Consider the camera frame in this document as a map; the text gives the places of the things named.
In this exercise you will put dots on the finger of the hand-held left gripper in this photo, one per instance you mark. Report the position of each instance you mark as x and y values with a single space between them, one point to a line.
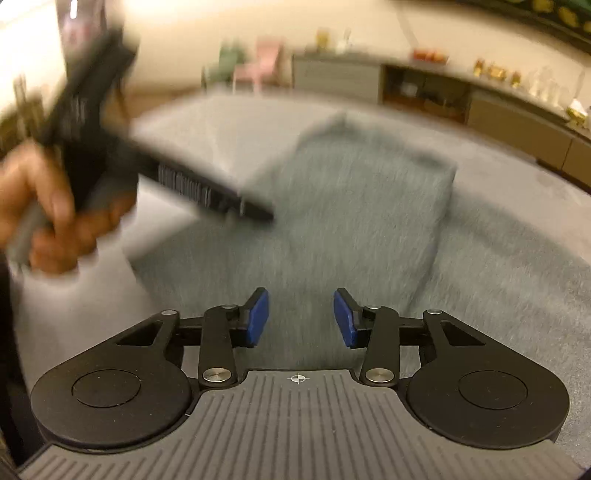
256 210

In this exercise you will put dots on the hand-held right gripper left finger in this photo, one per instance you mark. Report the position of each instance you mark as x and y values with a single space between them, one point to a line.
256 318

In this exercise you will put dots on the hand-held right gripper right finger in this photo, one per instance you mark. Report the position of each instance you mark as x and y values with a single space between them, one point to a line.
345 321

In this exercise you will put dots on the grey sweatpants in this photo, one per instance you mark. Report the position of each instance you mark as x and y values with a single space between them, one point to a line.
360 207

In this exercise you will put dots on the person's left hand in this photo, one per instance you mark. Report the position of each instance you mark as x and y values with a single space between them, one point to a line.
46 184

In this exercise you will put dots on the green plastic chair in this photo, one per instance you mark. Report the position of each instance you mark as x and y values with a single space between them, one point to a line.
221 64

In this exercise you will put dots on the pink plastic chair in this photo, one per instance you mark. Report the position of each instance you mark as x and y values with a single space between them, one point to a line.
258 64

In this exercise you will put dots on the small gold cup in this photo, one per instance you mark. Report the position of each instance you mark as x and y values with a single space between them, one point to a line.
323 39

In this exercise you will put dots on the red fruit plate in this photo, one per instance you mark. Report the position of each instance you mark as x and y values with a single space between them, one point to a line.
430 55

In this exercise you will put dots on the long grey brown sideboard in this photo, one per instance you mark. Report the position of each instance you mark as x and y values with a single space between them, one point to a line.
508 120

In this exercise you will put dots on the small gold ornament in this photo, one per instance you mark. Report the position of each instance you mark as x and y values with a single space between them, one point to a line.
516 79
479 67

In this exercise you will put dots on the gold bowl ornament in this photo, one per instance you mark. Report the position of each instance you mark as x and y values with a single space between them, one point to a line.
495 73

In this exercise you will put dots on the cluster of clear glasses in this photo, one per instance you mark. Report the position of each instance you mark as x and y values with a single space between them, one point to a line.
544 87

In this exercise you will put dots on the gold tissue box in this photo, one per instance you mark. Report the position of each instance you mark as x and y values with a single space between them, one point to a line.
577 115

